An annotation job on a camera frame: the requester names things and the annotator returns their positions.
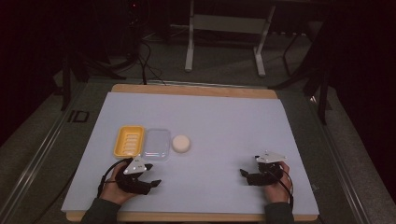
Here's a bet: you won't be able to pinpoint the clear plastic tray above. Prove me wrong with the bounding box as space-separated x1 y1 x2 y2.
142 128 172 162

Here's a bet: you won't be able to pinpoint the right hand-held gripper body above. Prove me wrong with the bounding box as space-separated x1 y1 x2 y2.
254 150 288 187

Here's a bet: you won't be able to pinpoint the white metal stand frame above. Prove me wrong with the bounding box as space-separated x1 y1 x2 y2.
184 0 277 78

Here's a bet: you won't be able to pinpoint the round white soap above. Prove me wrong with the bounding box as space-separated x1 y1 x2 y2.
171 133 191 154

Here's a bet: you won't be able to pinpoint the person's left hand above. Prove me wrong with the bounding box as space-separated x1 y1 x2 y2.
99 162 138 206

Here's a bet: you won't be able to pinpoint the black floor cables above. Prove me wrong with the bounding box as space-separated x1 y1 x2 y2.
135 38 167 86

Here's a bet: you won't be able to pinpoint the pale table mat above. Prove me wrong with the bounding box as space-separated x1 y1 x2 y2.
61 91 320 217

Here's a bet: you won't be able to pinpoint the metal floor rail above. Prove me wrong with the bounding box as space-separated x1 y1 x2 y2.
306 92 373 224
0 81 92 224

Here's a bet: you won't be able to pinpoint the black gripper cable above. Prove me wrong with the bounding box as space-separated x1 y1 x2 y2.
96 158 134 199
267 167 295 210

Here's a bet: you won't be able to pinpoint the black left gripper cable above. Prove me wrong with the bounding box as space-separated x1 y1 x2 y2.
96 158 134 199

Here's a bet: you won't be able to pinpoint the person's right hand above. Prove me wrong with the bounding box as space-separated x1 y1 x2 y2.
263 161 293 204

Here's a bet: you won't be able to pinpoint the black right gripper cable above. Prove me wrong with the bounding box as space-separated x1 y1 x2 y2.
267 167 295 210

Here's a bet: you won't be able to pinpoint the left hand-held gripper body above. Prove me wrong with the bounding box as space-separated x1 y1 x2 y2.
115 156 152 196

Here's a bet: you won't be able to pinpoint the yellow soap dish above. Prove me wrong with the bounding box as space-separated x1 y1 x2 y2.
112 124 146 159

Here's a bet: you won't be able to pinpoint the black metal stand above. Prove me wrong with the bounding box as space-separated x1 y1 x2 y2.
270 27 332 126
59 46 127 112

